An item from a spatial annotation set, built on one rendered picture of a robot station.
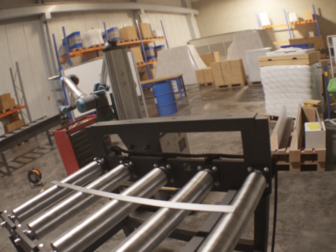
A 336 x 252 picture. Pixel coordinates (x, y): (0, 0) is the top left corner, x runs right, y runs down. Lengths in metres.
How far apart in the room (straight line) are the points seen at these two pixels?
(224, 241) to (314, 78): 3.78
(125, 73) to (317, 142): 2.29
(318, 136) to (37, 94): 11.27
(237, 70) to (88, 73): 5.60
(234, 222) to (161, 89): 6.09
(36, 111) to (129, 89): 9.43
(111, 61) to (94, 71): 3.45
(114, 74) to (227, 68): 7.29
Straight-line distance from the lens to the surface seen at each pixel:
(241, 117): 1.19
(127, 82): 2.75
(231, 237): 0.87
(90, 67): 6.02
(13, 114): 10.71
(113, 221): 1.20
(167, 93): 6.84
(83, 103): 2.50
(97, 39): 12.87
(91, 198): 1.46
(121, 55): 2.76
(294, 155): 2.91
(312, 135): 2.86
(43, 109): 12.10
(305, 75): 4.26
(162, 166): 1.50
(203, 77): 11.36
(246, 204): 1.00
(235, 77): 9.52
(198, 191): 1.19
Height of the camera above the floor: 1.49
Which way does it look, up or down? 15 degrees down
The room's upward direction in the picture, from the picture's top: 14 degrees counter-clockwise
